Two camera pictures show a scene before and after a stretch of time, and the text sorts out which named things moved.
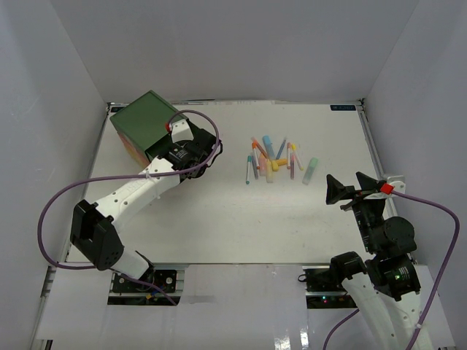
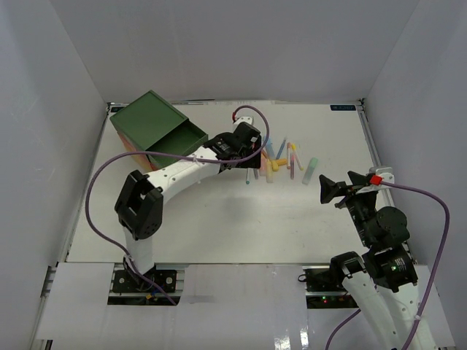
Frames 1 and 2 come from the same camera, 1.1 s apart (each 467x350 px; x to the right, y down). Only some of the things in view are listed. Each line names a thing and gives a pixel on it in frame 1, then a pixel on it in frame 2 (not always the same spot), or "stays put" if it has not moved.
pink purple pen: x=292 y=167 stays put
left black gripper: x=183 y=144 -> x=255 y=149
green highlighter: x=310 y=170 stays put
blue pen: x=280 y=151 stays put
